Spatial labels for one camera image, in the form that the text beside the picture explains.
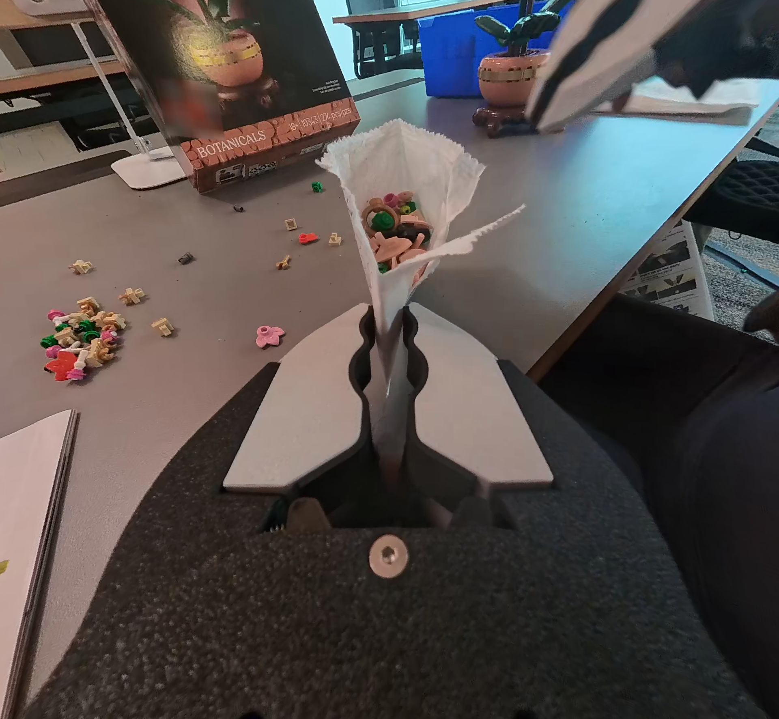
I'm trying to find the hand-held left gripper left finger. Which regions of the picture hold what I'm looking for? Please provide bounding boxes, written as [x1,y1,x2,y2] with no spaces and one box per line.
[222,303,373,497]

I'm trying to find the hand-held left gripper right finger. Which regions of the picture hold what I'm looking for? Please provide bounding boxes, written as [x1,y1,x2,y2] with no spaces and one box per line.
[403,303,557,499]

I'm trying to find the toy brick orchid pot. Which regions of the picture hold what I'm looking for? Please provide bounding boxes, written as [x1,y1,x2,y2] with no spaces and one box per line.
[472,0,586,140]

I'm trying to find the gold ring brick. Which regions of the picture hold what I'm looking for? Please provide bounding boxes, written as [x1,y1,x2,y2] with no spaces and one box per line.
[361,197,400,233]

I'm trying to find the white paper bag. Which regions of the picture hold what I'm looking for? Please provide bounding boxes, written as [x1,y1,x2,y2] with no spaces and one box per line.
[315,118,528,479]

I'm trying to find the grey desk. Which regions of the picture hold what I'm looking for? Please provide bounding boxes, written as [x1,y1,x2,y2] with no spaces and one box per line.
[0,71,779,719]

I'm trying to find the wood-edged office desk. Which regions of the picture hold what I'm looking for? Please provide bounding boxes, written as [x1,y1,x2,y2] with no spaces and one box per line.
[0,60,127,94]
[332,0,574,27]

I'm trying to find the person's dark trousers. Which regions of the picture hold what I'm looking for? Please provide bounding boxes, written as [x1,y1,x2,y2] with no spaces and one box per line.
[538,293,779,708]

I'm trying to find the blue plastic bin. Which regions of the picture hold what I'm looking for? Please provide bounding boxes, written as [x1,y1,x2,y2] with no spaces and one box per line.
[419,0,574,99]

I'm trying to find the black mesh office chair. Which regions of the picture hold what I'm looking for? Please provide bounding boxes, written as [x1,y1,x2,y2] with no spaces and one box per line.
[683,158,779,234]

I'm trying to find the cluster of tan pink pieces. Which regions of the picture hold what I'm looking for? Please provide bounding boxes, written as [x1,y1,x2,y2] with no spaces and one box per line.
[284,217,343,247]

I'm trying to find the white pictogram label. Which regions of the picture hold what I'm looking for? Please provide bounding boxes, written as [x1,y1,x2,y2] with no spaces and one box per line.
[620,220,715,322]

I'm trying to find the pile of mixed small bricks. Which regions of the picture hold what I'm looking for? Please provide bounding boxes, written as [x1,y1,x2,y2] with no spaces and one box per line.
[40,295,128,383]

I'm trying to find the orchid picture instruction booklet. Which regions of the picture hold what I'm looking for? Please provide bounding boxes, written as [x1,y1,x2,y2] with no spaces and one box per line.
[0,409,80,719]

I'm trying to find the dark toy brick set box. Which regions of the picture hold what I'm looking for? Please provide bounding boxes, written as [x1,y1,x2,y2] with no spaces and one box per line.
[60,0,362,194]

